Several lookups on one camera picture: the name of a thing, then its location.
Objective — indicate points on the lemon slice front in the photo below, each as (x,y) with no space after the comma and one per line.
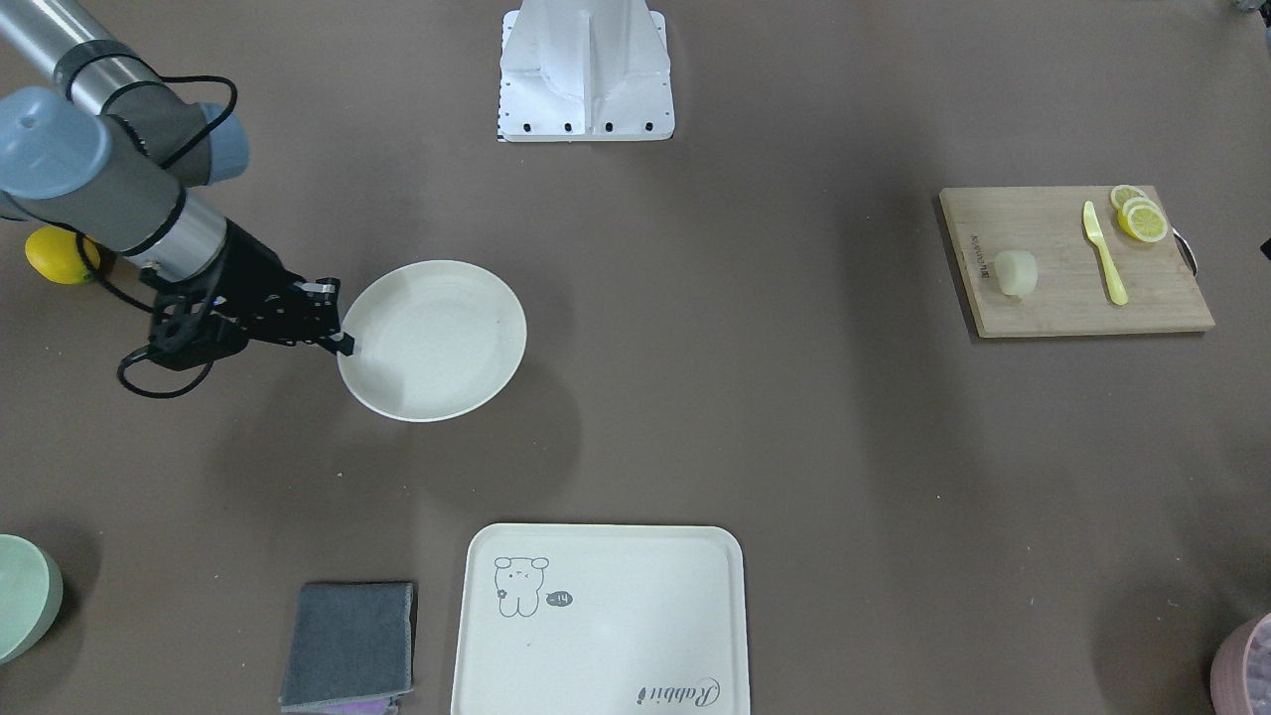
(1143,220)

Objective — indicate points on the lemon slice back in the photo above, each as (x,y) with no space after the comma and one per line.
(1122,194)

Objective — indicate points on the pale steamed bun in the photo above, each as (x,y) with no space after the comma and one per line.
(1017,272)

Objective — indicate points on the yellow plastic knife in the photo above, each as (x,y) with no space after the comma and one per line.
(1108,271)

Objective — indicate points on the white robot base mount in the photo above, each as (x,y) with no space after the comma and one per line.
(584,71)

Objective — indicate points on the mint green bowl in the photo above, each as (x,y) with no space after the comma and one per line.
(32,590)

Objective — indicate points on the cream round plate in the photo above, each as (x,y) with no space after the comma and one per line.
(433,340)

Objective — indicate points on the pink ice bowl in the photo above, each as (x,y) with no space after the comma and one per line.
(1240,671)

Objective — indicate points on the cream rabbit tray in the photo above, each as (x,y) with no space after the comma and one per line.
(602,619)

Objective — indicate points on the grey folded cloth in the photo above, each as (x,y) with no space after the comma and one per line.
(351,648)

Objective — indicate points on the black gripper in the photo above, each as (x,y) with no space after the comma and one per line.
(251,269)

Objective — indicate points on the lemon slice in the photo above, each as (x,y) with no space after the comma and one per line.
(1122,194)
(1143,220)

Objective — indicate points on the wooden cutting board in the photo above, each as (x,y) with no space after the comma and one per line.
(1070,298)

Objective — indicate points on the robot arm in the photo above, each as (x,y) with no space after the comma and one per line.
(110,150)

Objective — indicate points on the yellow lemon lower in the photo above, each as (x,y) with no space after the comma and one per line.
(58,255)

